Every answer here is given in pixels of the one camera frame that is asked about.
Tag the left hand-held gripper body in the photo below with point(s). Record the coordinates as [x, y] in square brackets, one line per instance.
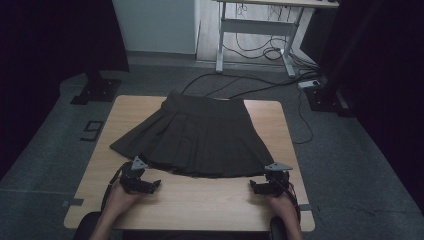
[131, 176]

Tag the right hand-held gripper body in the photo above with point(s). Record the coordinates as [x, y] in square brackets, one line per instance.
[276, 180]

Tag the dark pleated skirt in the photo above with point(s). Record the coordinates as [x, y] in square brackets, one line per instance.
[196, 140]

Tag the person's right hand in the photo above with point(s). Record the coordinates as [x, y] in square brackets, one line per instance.
[285, 206]

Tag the person's left hand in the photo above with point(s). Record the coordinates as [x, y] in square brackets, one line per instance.
[118, 201]

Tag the grey tape piece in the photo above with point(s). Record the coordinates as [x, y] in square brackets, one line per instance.
[74, 202]
[305, 207]

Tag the black stand base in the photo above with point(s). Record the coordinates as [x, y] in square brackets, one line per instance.
[98, 90]
[325, 100]

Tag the white power strip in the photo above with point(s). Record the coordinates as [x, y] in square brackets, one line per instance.
[309, 84]

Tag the dark curtain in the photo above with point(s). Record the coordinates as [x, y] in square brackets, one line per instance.
[50, 66]
[383, 83]

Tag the white metal desk frame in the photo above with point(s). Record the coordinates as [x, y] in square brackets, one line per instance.
[256, 26]

